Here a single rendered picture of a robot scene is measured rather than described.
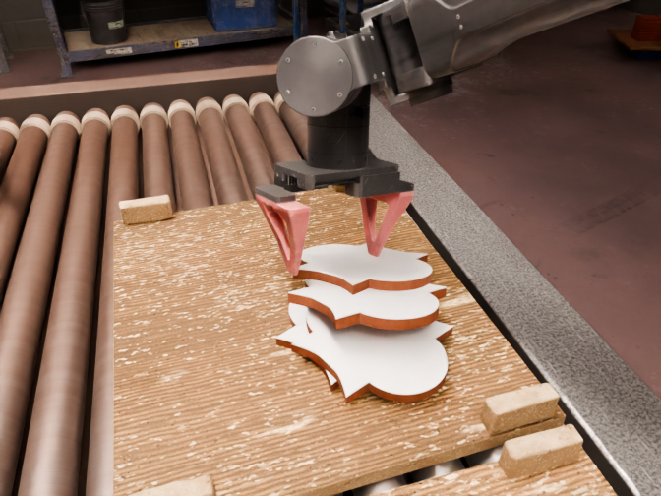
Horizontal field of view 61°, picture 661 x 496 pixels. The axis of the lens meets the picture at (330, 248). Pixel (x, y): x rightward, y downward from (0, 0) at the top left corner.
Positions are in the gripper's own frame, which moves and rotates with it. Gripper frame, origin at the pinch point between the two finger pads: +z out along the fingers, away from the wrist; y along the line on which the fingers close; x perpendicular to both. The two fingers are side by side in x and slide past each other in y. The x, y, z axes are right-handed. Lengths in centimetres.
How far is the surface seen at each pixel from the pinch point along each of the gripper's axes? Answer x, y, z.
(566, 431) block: -24.2, 4.1, 6.9
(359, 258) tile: -0.1, 3.0, 0.8
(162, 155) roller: 43.8, -2.6, -3.6
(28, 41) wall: 468, 33, -24
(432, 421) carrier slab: -16.3, -1.4, 8.7
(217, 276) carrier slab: 9.7, -8.4, 3.7
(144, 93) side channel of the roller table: 65, 1, -12
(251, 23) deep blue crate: 376, 177, -41
